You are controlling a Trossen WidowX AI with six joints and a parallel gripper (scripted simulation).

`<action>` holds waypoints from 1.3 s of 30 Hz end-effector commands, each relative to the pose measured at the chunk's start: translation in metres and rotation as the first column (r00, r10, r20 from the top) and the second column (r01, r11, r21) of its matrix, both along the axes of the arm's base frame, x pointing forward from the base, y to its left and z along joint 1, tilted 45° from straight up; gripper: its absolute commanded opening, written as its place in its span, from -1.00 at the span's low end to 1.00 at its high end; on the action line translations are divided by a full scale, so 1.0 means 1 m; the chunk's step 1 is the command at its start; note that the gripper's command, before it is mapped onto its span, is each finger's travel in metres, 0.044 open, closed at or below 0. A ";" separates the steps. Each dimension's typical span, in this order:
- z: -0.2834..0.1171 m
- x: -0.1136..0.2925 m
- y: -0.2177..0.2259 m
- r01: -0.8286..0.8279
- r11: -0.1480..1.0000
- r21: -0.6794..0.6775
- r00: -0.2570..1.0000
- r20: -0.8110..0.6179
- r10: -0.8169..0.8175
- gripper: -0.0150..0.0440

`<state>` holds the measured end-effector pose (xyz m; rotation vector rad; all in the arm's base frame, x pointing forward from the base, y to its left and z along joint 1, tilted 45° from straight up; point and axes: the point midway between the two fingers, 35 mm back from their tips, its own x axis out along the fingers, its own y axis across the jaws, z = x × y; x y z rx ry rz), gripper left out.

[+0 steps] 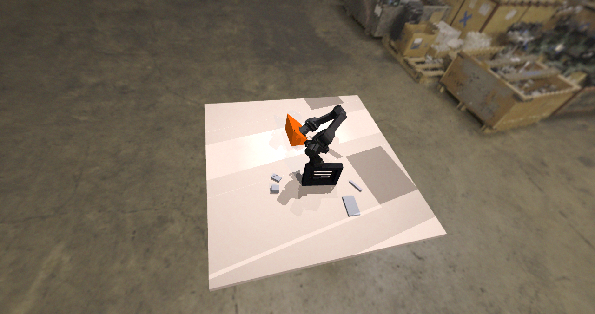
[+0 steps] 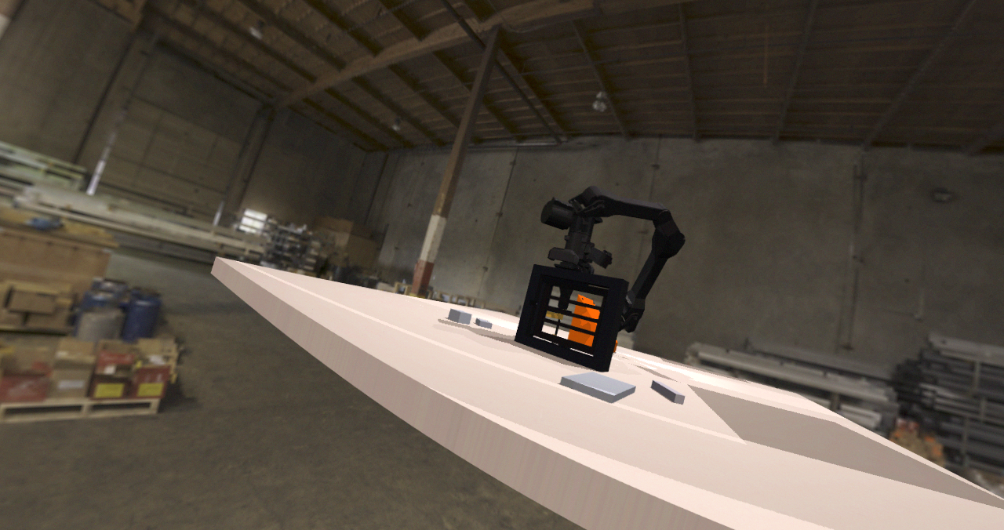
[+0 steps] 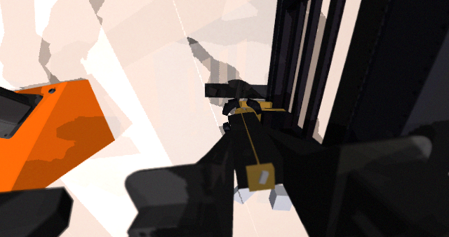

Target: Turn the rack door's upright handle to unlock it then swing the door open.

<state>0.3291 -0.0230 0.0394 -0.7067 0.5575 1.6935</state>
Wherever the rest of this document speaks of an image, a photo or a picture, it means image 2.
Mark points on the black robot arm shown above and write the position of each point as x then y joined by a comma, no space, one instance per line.
666,241

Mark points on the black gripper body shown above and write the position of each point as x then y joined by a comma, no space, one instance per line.
570,254

